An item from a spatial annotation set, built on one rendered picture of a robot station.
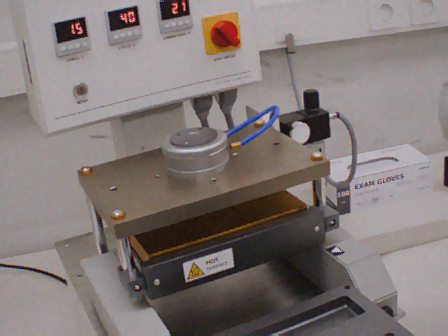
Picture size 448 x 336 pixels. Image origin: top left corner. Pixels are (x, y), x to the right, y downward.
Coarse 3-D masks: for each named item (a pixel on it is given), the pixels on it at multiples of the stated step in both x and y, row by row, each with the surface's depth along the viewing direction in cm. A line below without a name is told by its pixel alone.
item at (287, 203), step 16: (288, 192) 84; (240, 208) 81; (256, 208) 81; (272, 208) 80; (288, 208) 80; (304, 208) 80; (176, 224) 79; (192, 224) 79; (208, 224) 78; (224, 224) 78; (240, 224) 77; (256, 224) 78; (144, 240) 76; (160, 240) 76; (176, 240) 76; (192, 240) 75; (208, 240) 76; (144, 256) 75
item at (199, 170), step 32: (192, 128) 83; (256, 128) 91; (128, 160) 86; (160, 160) 85; (192, 160) 77; (224, 160) 80; (256, 160) 81; (288, 160) 80; (320, 160) 79; (96, 192) 78; (128, 192) 77; (160, 192) 76; (192, 192) 75; (224, 192) 74; (256, 192) 76; (128, 224) 70; (160, 224) 72
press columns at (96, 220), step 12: (324, 180) 81; (324, 192) 81; (324, 204) 82; (96, 216) 86; (96, 228) 86; (96, 240) 87; (120, 240) 71; (120, 252) 72; (132, 252) 73; (132, 264) 73; (132, 300) 75
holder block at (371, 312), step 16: (336, 288) 74; (352, 288) 73; (304, 304) 72; (320, 304) 71; (336, 304) 72; (352, 304) 71; (368, 304) 70; (256, 320) 70; (272, 320) 70; (288, 320) 70; (304, 320) 71; (320, 320) 71; (336, 320) 70; (352, 320) 68; (368, 320) 67; (384, 320) 67
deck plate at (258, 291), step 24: (72, 240) 105; (72, 264) 98; (264, 264) 93; (288, 264) 92; (192, 288) 89; (216, 288) 89; (240, 288) 88; (264, 288) 87; (288, 288) 86; (312, 288) 86; (168, 312) 84; (192, 312) 84; (216, 312) 83; (240, 312) 83; (264, 312) 82
